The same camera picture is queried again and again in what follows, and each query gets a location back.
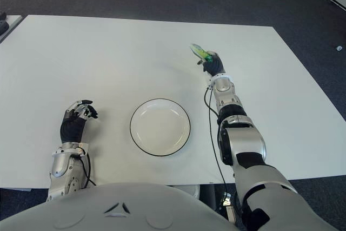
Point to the white side table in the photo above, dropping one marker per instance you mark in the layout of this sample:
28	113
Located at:
12	25

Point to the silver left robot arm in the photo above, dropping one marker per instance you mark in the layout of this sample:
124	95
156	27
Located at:
63	171

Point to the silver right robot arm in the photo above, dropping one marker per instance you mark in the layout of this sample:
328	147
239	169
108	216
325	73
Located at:
243	144

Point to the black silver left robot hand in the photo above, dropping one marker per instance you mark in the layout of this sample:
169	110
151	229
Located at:
71	131

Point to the black table leg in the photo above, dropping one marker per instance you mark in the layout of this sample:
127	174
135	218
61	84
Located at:
208	197

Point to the green white toothpaste tube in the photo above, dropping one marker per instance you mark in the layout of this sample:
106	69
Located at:
200	51

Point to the white plate with black rim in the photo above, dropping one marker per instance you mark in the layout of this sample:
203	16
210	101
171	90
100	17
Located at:
160	127

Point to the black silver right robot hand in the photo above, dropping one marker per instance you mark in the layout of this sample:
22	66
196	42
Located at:
215	66

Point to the metal bracket under table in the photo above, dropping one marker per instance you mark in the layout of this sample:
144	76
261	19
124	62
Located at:
228	206

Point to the small white floor object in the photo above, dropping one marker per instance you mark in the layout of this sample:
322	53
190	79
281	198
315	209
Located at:
339	48

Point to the white container under table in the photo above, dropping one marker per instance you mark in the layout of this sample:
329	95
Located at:
189	190

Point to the grey robot torso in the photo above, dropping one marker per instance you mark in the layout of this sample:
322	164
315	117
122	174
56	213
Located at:
121	209

